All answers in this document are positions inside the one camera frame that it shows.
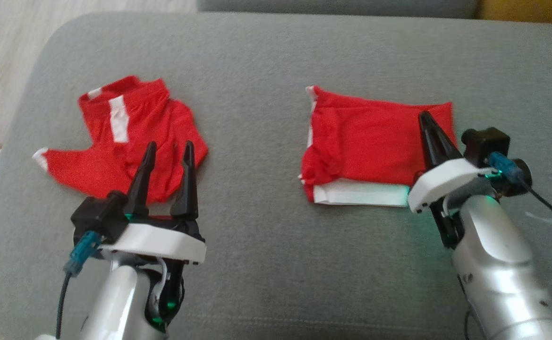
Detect white right cable tag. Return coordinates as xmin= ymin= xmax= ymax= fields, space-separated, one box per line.
xmin=525 ymin=210 xmax=552 ymax=225

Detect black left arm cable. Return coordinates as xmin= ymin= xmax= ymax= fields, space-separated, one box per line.
xmin=56 ymin=272 xmax=72 ymax=339

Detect yellow pillow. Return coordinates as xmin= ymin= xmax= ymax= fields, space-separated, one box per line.
xmin=476 ymin=0 xmax=552 ymax=25

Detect blue left cable connector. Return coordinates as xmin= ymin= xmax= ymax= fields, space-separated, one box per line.
xmin=63 ymin=230 xmax=102 ymax=277

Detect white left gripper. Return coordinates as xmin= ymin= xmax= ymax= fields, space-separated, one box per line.
xmin=99 ymin=140 xmax=206 ymax=331

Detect blue cable connector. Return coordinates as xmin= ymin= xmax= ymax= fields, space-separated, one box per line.
xmin=488 ymin=151 xmax=525 ymax=183
xmin=63 ymin=230 xmax=102 ymax=277

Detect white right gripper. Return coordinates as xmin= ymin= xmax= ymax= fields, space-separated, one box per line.
xmin=407 ymin=111 xmax=498 ymax=249

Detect red basketball jersey white sleeves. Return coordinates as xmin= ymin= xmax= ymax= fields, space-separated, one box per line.
xmin=298 ymin=85 xmax=458 ymax=207

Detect blue right cable connector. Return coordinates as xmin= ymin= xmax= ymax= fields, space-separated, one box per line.
xmin=488 ymin=151 xmax=525 ymax=183

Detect grey sofa back cushion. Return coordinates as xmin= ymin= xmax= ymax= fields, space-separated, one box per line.
xmin=195 ymin=0 xmax=480 ymax=18

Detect red shorts white stripes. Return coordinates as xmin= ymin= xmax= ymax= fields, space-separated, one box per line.
xmin=33 ymin=76 xmax=209 ymax=204

